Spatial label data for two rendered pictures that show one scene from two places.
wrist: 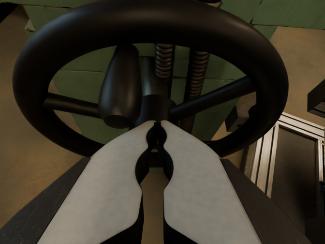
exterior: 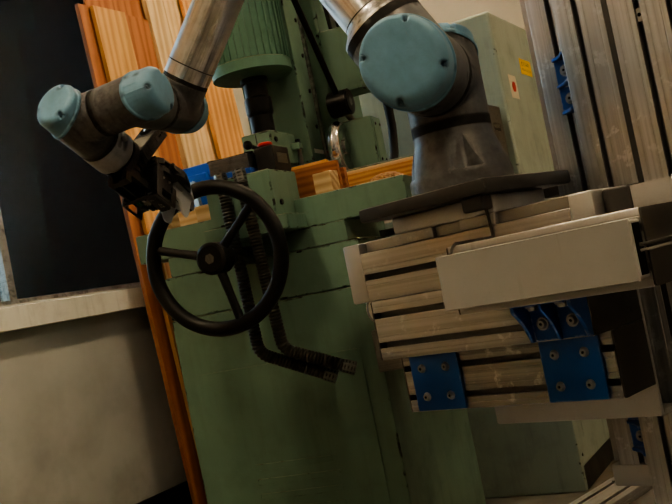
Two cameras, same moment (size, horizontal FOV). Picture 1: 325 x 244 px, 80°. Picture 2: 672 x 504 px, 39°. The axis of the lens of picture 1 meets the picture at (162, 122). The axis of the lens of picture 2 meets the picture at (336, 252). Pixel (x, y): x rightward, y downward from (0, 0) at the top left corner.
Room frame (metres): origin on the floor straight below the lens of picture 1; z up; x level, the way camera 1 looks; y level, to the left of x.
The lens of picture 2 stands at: (-1.31, -1.02, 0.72)
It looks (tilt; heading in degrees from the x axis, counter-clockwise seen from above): 2 degrees up; 29
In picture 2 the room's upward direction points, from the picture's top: 11 degrees counter-clockwise
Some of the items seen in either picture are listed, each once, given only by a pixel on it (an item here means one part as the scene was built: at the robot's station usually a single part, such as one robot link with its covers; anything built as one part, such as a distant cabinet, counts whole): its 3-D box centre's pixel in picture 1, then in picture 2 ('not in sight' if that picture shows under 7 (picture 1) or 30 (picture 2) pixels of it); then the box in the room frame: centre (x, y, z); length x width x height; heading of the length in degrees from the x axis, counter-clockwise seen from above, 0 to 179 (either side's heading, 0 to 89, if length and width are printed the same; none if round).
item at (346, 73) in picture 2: not in sight; (347, 62); (0.70, -0.06, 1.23); 0.09 x 0.08 x 0.15; 9
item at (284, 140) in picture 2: not in sight; (272, 154); (0.48, 0.06, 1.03); 0.14 x 0.07 x 0.09; 9
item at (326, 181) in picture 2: not in sight; (326, 182); (0.35, -0.12, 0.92); 0.04 x 0.03 x 0.04; 88
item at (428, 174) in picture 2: not in sight; (456, 156); (0.00, -0.54, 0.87); 0.15 x 0.15 x 0.10
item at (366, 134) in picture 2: not in sight; (362, 146); (0.67, -0.07, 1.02); 0.09 x 0.07 x 0.12; 99
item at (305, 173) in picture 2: not in sight; (285, 189); (0.38, -0.01, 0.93); 0.25 x 0.01 x 0.07; 99
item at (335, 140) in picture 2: not in sight; (341, 147); (0.61, -0.04, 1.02); 0.12 x 0.03 x 0.12; 9
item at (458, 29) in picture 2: not in sight; (439, 77); (-0.01, -0.54, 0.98); 0.13 x 0.12 x 0.14; 8
